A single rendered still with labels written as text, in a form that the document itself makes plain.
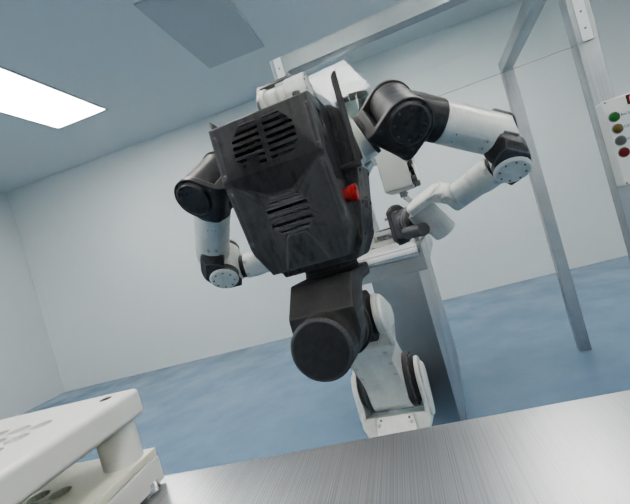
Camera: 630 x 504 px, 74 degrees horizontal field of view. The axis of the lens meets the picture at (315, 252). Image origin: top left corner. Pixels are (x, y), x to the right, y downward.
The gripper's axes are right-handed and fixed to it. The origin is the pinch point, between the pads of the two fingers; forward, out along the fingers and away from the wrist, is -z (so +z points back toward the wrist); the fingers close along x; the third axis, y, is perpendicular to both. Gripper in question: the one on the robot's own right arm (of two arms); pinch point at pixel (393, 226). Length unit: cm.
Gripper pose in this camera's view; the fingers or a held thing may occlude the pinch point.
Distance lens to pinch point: 136.3
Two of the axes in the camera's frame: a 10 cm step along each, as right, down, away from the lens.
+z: 2.4, -0.6, -9.7
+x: 2.8, 9.6, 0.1
